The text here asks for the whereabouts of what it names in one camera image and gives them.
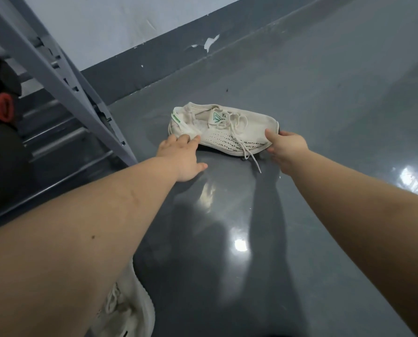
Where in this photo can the person's right hand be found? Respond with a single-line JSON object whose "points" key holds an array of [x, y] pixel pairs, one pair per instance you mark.
{"points": [[289, 150]]}

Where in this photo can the person's left hand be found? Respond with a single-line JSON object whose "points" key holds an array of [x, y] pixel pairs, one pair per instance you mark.
{"points": [[182, 159]]}

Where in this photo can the grey metal shoe rack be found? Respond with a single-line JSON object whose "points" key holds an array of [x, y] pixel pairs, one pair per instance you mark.
{"points": [[54, 77]]}

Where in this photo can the white mesh sneaker black label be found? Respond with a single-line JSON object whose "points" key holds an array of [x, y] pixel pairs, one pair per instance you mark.
{"points": [[135, 312]]}

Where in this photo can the black sneaker red stripe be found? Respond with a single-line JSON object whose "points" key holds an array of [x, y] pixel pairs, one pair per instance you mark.
{"points": [[1, 108]]}

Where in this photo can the person's left forearm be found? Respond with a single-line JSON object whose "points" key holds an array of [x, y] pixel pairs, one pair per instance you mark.
{"points": [[72, 242]]}

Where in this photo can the person's right forearm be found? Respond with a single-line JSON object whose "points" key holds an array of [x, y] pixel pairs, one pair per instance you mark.
{"points": [[370, 235]]}

